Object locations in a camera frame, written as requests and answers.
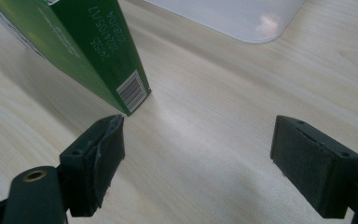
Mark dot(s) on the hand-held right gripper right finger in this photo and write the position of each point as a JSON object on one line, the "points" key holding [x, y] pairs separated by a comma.
{"points": [[310, 165]]}

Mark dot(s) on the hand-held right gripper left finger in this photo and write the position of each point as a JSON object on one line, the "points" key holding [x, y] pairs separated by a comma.
{"points": [[84, 174]]}

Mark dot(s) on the green cardboard box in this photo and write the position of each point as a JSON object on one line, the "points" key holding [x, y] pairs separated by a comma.
{"points": [[84, 43]]}

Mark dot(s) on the white plastic tray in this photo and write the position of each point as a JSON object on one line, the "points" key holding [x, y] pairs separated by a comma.
{"points": [[230, 17]]}

